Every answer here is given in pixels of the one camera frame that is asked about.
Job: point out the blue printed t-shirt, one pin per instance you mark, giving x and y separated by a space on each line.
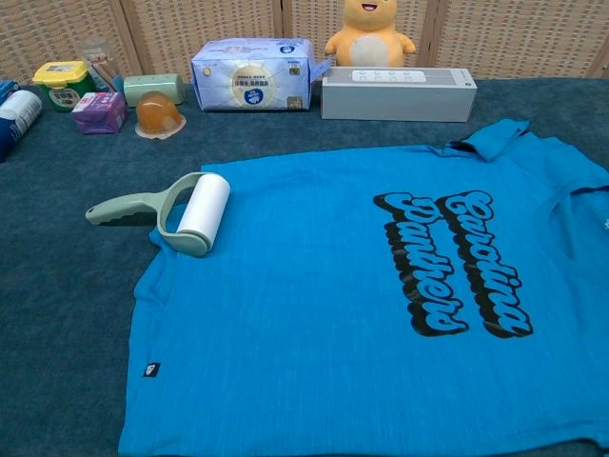
304 309

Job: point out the grey power strip box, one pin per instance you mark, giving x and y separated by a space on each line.
395 97

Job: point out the blue white tissue pack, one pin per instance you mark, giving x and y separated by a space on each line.
252 76

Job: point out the orange jelly cup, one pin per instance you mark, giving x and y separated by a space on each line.
157 114

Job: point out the yellow plush toy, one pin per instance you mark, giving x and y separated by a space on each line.
368 43

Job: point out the pale green plastic case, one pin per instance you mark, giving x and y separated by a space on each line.
152 85

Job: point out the small purple box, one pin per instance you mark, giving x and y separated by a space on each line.
100 112

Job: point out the dark blue carpeted table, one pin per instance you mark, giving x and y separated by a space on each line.
57 285

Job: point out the clear jar with sticks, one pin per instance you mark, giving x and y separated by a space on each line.
102 59

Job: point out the yellow lid green jar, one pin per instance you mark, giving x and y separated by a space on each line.
64 83

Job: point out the woven wooden folding screen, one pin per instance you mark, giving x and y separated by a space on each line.
514 33

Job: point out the white blue bottle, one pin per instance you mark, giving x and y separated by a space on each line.
19 116

